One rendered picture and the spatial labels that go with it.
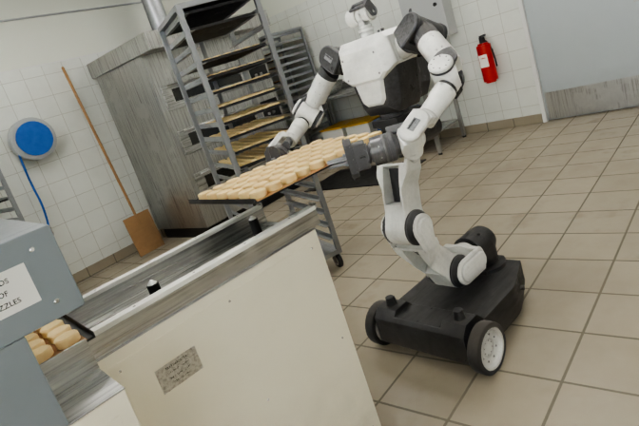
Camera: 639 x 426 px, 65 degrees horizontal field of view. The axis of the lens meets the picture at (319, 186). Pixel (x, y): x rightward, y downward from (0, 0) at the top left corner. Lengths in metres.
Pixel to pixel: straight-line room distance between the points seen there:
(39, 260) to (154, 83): 4.10
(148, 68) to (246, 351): 3.88
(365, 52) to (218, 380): 1.21
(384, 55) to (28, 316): 1.39
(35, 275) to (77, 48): 5.02
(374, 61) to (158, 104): 3.36
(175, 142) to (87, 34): 1.64
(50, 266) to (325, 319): 0.86
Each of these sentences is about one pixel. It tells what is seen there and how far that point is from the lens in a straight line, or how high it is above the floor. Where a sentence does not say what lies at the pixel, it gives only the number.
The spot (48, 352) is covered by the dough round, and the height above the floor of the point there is 0.92.
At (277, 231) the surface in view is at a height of 0.89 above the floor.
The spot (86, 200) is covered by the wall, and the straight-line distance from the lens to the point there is 5.66.
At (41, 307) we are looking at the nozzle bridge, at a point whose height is 1.05.
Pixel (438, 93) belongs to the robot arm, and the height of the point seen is 1.10.
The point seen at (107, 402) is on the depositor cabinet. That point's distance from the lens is 1.09.
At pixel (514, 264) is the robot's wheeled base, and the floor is 0.17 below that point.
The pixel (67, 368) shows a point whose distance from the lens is 1.20.
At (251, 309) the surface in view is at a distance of 1.41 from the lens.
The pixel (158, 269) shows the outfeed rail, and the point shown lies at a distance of 1.60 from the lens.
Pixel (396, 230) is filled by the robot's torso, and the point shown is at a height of 0.59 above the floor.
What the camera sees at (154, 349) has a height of 0.79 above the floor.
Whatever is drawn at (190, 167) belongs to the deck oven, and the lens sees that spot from 5.05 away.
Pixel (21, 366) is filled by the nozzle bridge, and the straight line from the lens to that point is 1.02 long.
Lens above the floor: 1.30
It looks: 13 degrees down
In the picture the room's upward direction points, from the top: 18 degrees counter-clockwise
